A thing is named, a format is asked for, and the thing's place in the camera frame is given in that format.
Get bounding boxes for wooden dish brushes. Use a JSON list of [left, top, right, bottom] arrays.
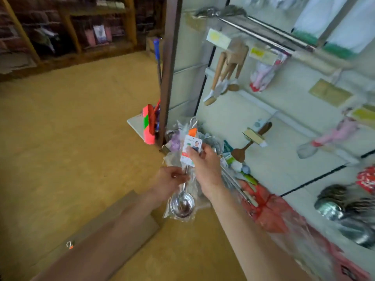
[[214, 46, 238, 96]]

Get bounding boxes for person's right forearm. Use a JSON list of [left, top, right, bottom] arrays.
[[205, 185, 314, 281]]

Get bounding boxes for red plastic wrapped packets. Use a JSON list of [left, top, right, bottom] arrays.
[[243, 178, 375, 281]]

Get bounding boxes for pale green paper card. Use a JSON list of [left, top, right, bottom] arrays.
[[309, 79, 354, 107]]

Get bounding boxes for small brown cardboard box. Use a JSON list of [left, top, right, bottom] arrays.
[[145, 35, 165, 57]]

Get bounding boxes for yellow price tag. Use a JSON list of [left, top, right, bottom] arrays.
[[206, 29, 232, 50], [249, 45, 279, 67]]

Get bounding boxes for wooden bookshelf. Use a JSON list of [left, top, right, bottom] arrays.
[[0, 0, 166, 82]]

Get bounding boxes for person's left hand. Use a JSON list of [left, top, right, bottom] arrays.
[[149, 165, 189, 204]]

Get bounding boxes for dark wooden spatula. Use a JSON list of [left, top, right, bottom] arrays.
[[231, 121, 273, 163]]

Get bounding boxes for brown cardboard sheet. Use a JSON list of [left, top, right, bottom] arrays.
[[29, 190, 162, 281]]

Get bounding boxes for white green utensil packet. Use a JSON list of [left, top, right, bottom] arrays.
[[292, 0, 352, 47], [322, 0, 375, 61]]

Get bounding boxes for pile of plastic wrapped utensils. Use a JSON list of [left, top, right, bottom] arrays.
[[163, 120, 260, 210]]

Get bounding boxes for person's left forearm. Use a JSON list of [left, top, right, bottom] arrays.
[[35, 193, 171, 281]]

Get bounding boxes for white flat board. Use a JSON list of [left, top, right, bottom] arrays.
[[127, 113, 147, 141]]

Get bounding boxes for black wall divider strip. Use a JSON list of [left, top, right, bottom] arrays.
[[280, 150, 375, 198]]

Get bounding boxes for pink green broom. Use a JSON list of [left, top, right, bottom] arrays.
[[142, 102, 160, 145], [155, 0, 184, 147]]

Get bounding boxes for person's right hand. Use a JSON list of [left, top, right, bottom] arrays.
[[186, 143, 227, 198]]

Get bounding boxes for blue pole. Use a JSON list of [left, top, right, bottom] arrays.
[[154, 38, 163, 85]]

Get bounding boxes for wooden brushes hanging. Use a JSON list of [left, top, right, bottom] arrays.
[[203, 46, 228, 107]]

